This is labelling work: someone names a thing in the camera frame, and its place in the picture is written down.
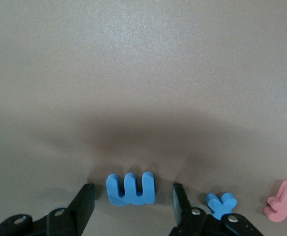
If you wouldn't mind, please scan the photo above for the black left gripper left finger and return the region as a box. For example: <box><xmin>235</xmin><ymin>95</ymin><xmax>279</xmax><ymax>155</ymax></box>
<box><xmin>0</xmin><ymin>183</ymin><xmax>96</xmax><ymax>236</ymax></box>

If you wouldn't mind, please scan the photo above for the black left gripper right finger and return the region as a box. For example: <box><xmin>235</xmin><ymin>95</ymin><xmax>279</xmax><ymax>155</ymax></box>
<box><xmin>169</xmin><ymin>182</ymin><xmax>266</xmax><ymax>236</ymax></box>

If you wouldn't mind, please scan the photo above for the blue foam letter m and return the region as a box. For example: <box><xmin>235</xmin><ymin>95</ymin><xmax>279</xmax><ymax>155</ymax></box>
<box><xmin>106</xmin><ymin>171</ymin><xmax>157</xmax><ymax>207</ymax></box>

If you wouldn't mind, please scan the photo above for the blue foam letter x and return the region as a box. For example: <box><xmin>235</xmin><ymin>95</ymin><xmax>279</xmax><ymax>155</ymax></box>
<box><xmin>204</xmin><ymin>192</ymin><xmax>238</xmax><ymax>221</ymax></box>

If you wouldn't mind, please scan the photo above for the pink foam letter f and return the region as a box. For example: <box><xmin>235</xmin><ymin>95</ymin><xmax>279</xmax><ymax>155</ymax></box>
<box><xmin>263</xmin><ymin>179</ymin><xmax>287</xmax><ymax>223</ymax></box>

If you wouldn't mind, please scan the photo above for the brown table cover sheet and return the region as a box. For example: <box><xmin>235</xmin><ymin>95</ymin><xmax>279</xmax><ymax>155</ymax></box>
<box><xmin>0</xmin><ymin>0</ymin><xmax>287</xmax><ymax>236</ymax></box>

